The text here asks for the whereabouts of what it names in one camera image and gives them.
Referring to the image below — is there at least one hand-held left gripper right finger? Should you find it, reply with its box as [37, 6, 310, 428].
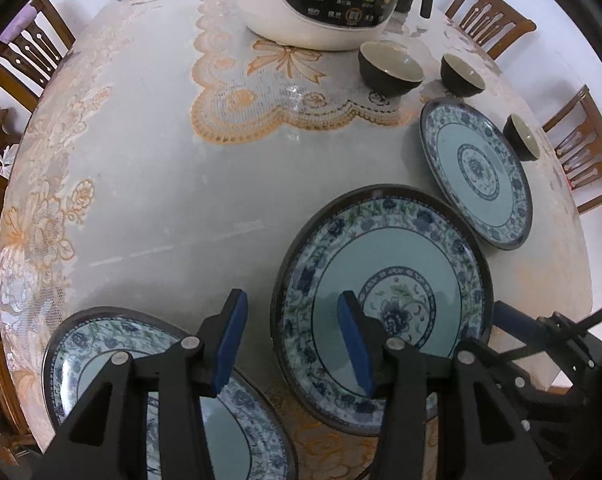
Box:
[336, 290, 553, 480]

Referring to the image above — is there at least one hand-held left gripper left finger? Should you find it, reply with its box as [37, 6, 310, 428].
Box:
[31, 288, 250, 480]

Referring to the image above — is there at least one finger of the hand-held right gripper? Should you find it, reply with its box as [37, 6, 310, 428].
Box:
[492, 300, 599, 363]

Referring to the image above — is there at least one blue floral ceramic plate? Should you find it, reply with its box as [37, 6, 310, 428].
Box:
[419, 99, 535, 251]
[270, 185, 495, 436]
[42, 307, 298, 480]

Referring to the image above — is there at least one dark bowl with cream inside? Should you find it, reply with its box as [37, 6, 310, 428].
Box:
[503, 113, 541, 163]
[440, 53, 486, 98]
[357, 40, 426, 99]

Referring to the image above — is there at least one peach floral lace tablecloth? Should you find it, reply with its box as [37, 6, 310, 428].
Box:
[0, 0, 598, 480]

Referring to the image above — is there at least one orange edged lace doily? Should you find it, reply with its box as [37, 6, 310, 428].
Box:
[189, 0, 418, 149]

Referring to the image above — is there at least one white plastic bag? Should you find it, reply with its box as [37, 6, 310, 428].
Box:
[0, 142, 20, 177]

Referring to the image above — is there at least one white kitchen appliance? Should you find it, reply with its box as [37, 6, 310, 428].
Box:
[236, 0, 412, 53]

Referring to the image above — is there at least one wooden chair with purple cloth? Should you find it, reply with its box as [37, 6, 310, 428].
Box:
[0, 0, 76, 113]

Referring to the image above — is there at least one purple cloth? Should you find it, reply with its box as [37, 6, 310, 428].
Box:
[0, 4, 38, 44]

